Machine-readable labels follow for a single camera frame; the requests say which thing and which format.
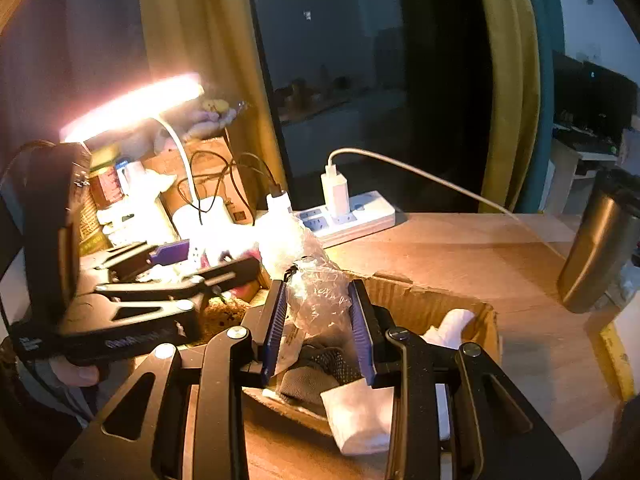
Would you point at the grey dotted glove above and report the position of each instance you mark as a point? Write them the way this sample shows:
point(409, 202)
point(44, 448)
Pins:
point(318, 369)

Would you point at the cardboard box tray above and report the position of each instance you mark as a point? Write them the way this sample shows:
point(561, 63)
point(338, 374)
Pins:
point(413, 306)

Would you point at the white paper towel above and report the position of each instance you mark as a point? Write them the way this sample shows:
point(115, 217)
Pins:
point(360, 417)

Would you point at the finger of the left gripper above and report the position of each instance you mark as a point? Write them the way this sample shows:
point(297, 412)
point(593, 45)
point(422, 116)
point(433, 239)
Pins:
point(175, 284)
point(135, 254)

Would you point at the white charger with cable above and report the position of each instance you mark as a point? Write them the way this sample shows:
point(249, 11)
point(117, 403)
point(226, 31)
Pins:
point(335, 185)

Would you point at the white desk lamp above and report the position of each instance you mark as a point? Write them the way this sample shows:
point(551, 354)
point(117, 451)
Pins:
point(184, 114)

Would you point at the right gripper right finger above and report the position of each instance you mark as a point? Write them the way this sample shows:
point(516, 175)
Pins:
point(391, 356)

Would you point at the steel tumbler cup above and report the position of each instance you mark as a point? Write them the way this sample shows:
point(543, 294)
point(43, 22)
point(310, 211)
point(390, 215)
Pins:
point(604, 242)

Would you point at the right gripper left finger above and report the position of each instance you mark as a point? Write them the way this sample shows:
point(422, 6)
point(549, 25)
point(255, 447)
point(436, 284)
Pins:
point(242, 356)

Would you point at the white round lid container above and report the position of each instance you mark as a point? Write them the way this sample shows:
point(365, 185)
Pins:
point(291, 343)

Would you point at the pink plush toy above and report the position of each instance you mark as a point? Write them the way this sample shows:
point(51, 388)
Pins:
point(230, 274)

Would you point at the red tin can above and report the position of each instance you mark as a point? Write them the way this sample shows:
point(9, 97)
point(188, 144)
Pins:
point(105, 187)

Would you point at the yellow curtain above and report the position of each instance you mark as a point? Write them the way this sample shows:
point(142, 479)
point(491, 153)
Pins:
point(513, 42)

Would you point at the black monitor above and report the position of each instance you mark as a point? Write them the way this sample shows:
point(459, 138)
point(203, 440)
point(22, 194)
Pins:
point(591, 97)

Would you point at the clear bubble wrap bundle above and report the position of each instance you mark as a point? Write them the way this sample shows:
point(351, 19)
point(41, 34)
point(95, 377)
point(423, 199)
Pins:
point(318, 299)

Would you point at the brown fuzzy plush ball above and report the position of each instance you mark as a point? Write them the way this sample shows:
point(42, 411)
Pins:
point(218, 315)

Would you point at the brown cardboard box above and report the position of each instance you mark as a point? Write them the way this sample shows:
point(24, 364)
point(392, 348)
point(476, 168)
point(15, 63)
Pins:
point(207, 159)

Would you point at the white square charger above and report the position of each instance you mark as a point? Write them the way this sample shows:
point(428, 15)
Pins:
point(279, 205)

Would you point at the person's left hand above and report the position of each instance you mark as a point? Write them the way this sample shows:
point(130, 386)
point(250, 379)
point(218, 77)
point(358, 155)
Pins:
point(72, 375)

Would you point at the white power strip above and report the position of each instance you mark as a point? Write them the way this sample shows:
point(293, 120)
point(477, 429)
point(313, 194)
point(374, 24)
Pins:
point(369, 213)

